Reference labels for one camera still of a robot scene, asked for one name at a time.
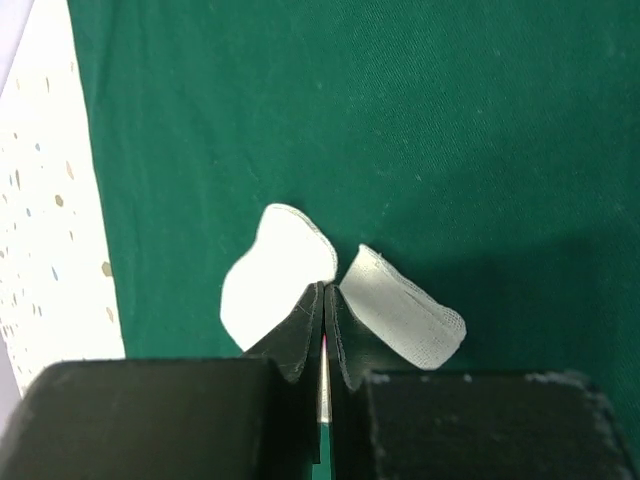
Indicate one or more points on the white gauze pad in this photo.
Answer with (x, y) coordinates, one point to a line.
(289, 252)
(407, 319)

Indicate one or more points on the green surgical drape cloth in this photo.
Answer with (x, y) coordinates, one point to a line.
(488, 149)

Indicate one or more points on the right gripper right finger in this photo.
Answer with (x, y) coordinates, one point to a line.
(391, 420)

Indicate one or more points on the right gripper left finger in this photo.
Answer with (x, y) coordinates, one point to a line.
(250, 417)

